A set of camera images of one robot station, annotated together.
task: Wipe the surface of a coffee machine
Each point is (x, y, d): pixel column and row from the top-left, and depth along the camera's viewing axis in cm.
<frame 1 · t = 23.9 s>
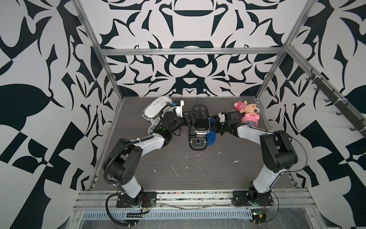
left hand: (194, 109, 82), fingers open
right hand: (206, 123, 94), fingers closed
white coffee machine: (151, 112, 85), point 23 cm above the table
black coffee machine: (198, 132, 76), point 23 cm above the table
blue cloth: (211, 135, 96), point 4 cm above the table
pink plush doll: (244, 107, 108), point 7 cm above the table
pink alarm clock: (251, 120, 98), point 9 cm above the table

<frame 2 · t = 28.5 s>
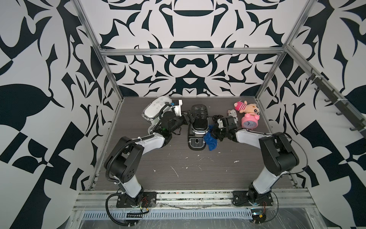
left hand: (194, 109, 83), fingers open
right hand: (205, 130, 94), fingers closed
blue cloth: (209, 140, 93), point 5 cm above the table
the other named things where they were.

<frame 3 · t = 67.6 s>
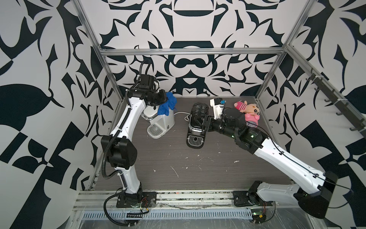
left hand: (165, 95, 84), fingers closed
right hand: (197, 116, 67), fingers open
blue cloth: (163, 109, 82), point 26 cm above the table
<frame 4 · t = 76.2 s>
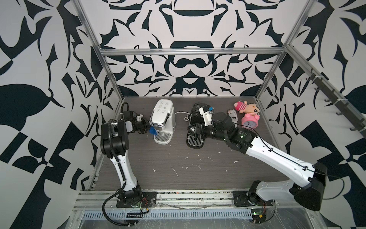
left hand: (154, 121, 101), fingers closed
right hand: (189, 126, 70), fingers open
blue cloth: (152, 130, 93), point 9 cm above the table
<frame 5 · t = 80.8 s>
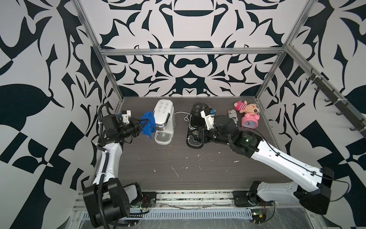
left hand: (147, 118, 78), fingers closed
right hand: (192, 130, 68), fingers open
blue cloth: (149, 127, 77), point 24 cm above the table
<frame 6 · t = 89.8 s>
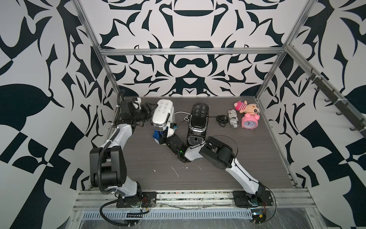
left hand: (156, 106, 86), fingers open
right hand: (158, 127, 92), fingers closed
blue cloth: (156, 134, 93), point 7 cm above the table
